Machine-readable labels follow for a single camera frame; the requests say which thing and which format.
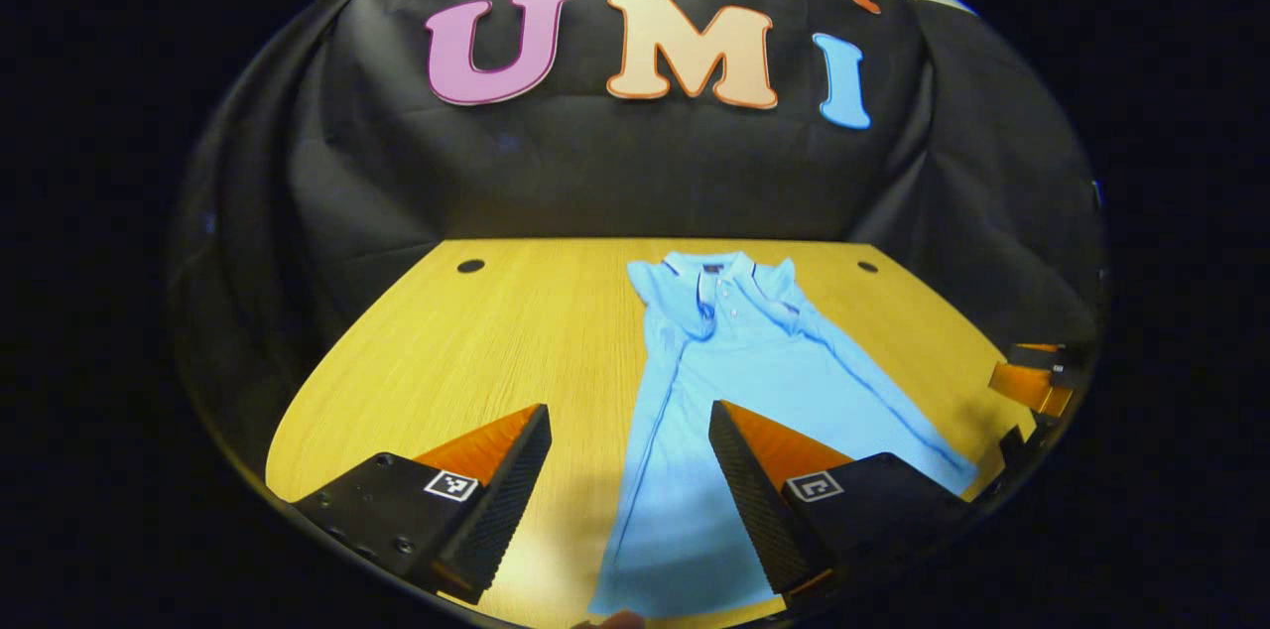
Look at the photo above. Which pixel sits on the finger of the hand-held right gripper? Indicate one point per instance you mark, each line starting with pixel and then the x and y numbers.
pixel 1027 387
pixel 1070 373

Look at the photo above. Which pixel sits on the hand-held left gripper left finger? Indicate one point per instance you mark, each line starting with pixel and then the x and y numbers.
pixel 501 500

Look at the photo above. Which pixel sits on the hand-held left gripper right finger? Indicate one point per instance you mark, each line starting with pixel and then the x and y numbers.
pixel 759 500

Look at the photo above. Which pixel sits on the light blue T-shirt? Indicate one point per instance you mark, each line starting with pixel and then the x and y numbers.
pixel 744 361

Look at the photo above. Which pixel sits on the black backdrop cloth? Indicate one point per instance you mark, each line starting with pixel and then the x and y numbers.
pixel 595 173

